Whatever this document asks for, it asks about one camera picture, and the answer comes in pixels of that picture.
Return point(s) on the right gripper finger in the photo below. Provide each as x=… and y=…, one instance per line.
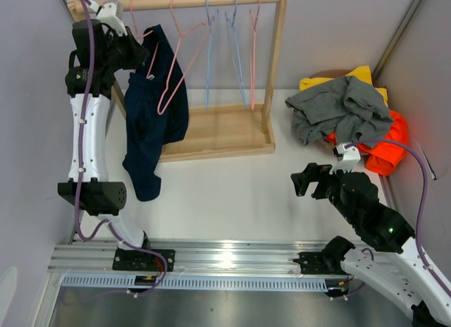
x=301, y=182
x=320, y=171

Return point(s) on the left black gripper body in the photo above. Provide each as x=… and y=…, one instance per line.
x=126, y=54

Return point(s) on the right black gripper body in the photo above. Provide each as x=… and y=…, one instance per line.
x=330, y=192

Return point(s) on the pink hanger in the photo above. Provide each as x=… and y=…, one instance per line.
x=141, y=36
x=253, y=21
x=176, y=59

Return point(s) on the navy blue shorts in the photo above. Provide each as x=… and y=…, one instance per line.
x=146, y=131

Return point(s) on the orange shorts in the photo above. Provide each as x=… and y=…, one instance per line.
x=384, y=158

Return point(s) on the grey shorts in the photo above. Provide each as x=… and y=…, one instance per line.
x=334, y=108

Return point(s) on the blue hanger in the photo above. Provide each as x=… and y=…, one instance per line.
x=235, y=52
x=211, y=22

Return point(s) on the yellow shorts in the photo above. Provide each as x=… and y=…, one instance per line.
x=363, y=73

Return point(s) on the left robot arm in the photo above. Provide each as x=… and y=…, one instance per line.
x=100, y=51

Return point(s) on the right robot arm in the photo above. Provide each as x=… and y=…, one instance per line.
x=418, y=292

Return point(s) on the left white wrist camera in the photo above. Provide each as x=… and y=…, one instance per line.
x=110, y=13

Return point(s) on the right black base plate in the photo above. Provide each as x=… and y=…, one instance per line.
x=315, y=263

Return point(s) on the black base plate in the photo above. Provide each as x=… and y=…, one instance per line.
x=315, y=263
x=132, y=260

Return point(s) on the aluminium mounting rail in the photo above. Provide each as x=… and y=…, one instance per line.
x=193, y=257

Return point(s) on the slotted grey cable duct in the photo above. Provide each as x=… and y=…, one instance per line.
x=290, y=284

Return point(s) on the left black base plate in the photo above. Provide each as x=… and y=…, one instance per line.
x=132, y=260

